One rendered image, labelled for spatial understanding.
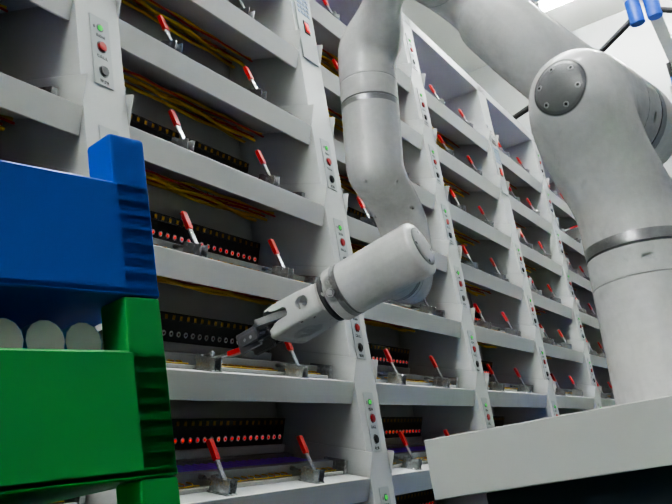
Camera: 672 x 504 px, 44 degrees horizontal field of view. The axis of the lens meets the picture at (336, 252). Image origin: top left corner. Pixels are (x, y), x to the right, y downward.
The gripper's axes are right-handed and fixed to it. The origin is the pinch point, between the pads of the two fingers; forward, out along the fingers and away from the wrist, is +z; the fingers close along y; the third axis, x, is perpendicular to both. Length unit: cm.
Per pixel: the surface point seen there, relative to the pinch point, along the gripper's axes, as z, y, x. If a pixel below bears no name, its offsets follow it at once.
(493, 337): 5, 142, 15
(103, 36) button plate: -4, -20, 50
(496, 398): 9, 132, -4
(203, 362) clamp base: 10.0, -1.1, 0.8
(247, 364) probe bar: 13.7, 16.9, 3.1
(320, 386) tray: 8.7, 31.2, -3.0
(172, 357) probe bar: 13.3, -4.1, 3.0
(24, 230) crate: -44, -86, -23
